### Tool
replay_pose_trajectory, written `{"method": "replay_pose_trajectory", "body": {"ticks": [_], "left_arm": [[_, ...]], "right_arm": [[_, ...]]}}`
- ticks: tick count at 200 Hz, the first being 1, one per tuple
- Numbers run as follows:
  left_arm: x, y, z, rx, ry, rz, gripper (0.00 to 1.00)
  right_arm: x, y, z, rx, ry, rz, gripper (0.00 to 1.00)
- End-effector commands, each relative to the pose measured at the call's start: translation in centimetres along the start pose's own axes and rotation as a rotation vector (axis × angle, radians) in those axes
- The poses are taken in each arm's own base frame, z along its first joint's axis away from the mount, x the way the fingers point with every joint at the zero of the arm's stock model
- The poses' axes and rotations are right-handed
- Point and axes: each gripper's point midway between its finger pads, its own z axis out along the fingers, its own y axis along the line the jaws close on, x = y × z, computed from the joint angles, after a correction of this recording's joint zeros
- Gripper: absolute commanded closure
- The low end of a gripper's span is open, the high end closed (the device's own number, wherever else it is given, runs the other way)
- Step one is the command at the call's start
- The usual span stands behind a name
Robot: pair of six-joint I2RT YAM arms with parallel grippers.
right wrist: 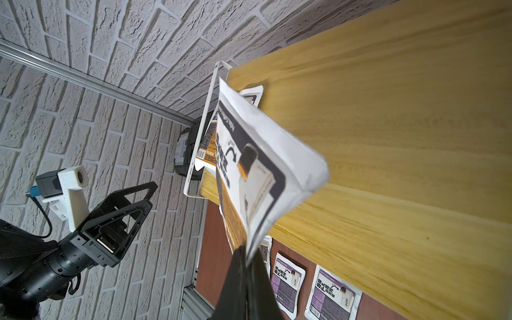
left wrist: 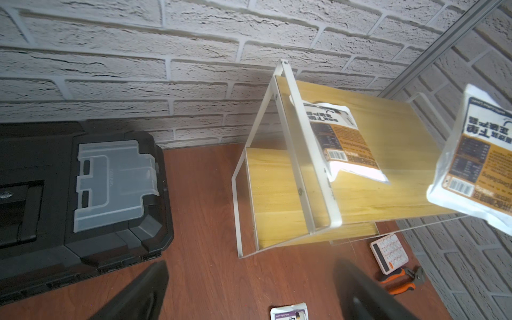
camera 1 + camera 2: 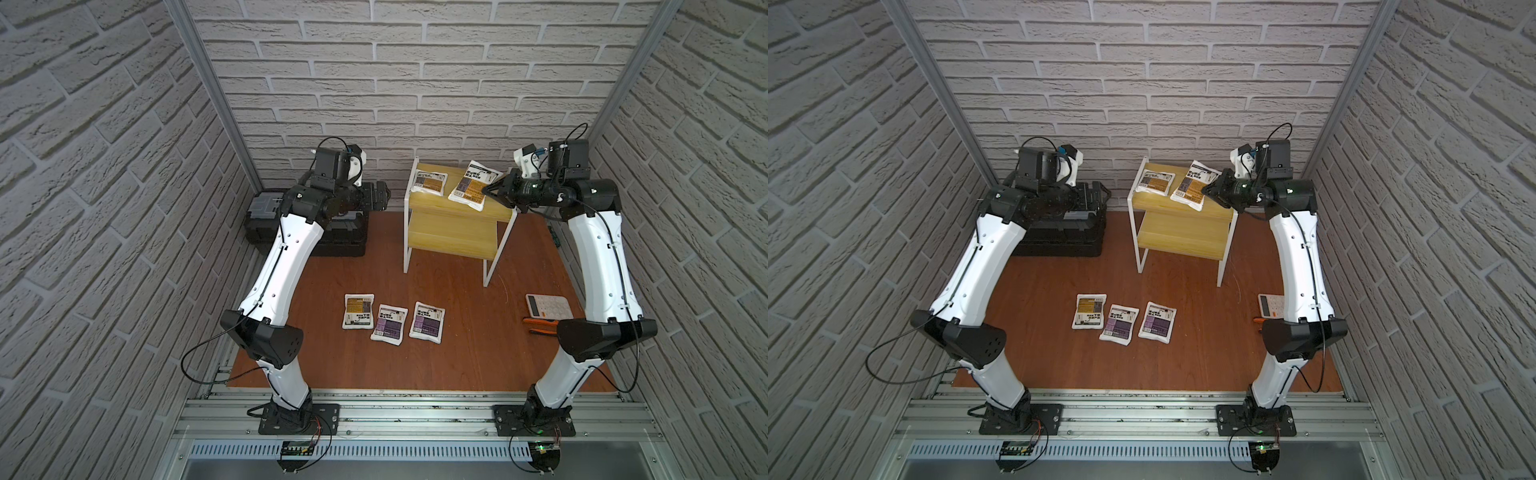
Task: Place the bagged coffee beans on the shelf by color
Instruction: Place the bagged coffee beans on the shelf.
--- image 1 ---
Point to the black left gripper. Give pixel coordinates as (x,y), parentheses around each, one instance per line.
(103,239)

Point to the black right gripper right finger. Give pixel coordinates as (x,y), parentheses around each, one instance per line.
(261,302)

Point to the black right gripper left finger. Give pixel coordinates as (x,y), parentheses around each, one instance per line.
(233,299)

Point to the yellow coffee bag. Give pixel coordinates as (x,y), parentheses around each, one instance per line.
(265,249)
(262,171)
(205,157)

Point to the yellow coffee bag bottom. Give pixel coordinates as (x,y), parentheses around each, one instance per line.
(205,157)

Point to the purple coffee bag left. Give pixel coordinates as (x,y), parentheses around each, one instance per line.
(286,280)

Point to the purple coffee bag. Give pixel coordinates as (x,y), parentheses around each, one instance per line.
(286,280)
(332,298)

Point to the purple coffee bag middle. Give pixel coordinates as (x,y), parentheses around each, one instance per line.
(332,298)

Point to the black plastic toolbox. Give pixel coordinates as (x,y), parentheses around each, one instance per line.
(184,149)

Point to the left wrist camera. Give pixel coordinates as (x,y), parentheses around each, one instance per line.
(63,189)

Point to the aluminium rail frame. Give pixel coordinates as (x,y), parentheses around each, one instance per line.
(44,64)

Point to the white frame wooden shelf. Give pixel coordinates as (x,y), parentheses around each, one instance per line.
(411,107)

